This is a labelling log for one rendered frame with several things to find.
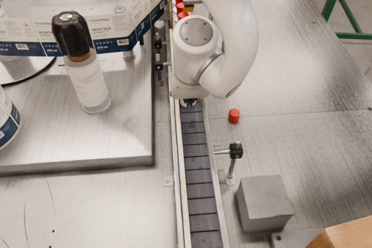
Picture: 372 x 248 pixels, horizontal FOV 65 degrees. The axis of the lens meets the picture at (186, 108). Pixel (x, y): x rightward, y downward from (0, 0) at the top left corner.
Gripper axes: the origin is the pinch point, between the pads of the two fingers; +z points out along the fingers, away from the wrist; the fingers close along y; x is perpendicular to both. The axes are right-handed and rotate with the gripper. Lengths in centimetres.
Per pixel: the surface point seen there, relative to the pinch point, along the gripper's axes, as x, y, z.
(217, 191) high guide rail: 26.3, -3.4, -11.6
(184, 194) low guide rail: 25.9, 3.5, -6.5
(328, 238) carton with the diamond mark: 35.4, -15.6, -31.3
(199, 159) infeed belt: 16.9, -1.4, 0.5
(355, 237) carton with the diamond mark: 36, -19, -32
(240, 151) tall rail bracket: 17.6, -10.2, -9.2
